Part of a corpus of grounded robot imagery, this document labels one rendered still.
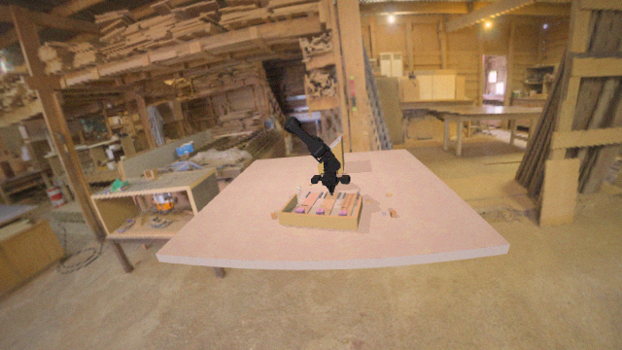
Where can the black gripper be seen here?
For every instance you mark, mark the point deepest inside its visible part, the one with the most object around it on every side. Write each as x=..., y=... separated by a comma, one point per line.
x=345, y=180

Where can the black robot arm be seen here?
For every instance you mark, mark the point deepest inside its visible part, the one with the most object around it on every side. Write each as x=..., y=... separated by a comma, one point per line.
x=317, y=149

